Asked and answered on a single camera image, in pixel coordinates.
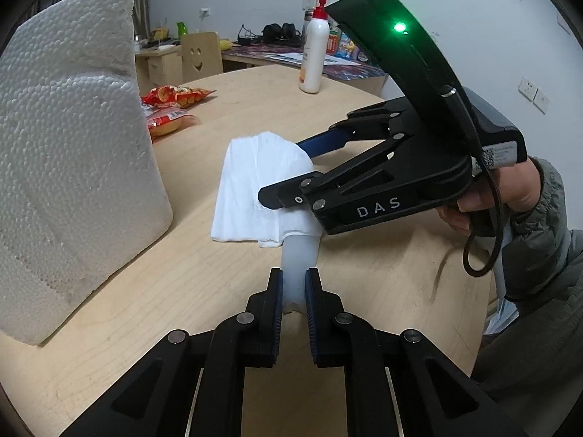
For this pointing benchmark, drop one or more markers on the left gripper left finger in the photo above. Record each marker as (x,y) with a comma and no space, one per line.
(249,339)

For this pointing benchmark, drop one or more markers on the grey jacket right forearm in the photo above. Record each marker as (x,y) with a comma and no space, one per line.
(542,267)

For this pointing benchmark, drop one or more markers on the white lotion pump bottle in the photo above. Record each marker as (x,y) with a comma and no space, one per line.
(315,46)

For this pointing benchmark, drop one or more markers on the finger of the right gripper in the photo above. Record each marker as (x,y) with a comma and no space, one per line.
(334,138)
(288,193)

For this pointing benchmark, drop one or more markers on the orange peanut snack bag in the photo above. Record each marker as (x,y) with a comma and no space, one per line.
(175,96)

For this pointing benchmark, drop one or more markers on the wooden smiley chair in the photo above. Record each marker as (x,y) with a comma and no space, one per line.
(201,56)

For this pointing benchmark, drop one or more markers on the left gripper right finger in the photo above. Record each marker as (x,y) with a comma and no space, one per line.
(339,339)

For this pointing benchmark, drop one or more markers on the black headphones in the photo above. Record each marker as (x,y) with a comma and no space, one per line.
(281,35)

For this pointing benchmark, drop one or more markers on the red snack bag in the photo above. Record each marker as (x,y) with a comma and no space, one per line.
(166,121)

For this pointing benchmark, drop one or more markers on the white styrofoam box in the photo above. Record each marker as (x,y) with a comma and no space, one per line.
(81,192)

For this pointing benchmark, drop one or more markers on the person's right hand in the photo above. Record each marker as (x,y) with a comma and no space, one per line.
(519,187)

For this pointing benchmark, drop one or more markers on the white translucent plastic piece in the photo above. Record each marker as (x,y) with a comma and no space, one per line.
(299,254)

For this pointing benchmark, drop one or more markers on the wooden desk with drawers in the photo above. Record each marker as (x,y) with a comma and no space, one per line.
(158,66)

